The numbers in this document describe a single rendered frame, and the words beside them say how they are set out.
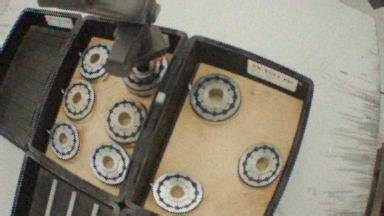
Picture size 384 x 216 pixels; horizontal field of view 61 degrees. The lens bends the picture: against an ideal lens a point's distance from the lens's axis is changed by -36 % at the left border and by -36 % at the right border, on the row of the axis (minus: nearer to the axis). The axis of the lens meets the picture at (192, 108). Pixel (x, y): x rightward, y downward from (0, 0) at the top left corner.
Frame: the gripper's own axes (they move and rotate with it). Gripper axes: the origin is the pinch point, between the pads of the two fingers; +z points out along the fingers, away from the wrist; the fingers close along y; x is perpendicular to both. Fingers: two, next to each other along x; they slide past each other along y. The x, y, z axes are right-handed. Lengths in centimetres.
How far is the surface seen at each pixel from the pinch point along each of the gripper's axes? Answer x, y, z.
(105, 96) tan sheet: -0.1, -10.5, 6.1
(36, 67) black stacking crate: 20.4, -31.3, 6.4
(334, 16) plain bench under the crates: 6, 69, 19
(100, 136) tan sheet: -8.6, -15.1, 6.1
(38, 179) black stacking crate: -13.0, -40.3, 6.3
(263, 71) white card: -11.5, 22.2, -0.5
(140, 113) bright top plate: -8.6, -4.0, 3.1
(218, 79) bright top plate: -8.1, 13.1, 3.1
